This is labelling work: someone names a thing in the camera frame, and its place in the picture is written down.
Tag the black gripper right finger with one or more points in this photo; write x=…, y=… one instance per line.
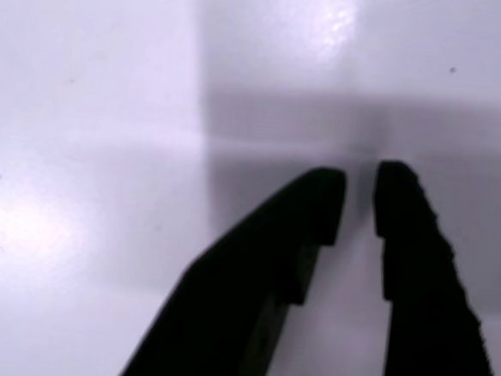
x=423, y=303

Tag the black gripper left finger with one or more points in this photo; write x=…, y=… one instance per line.
x=243, y=291

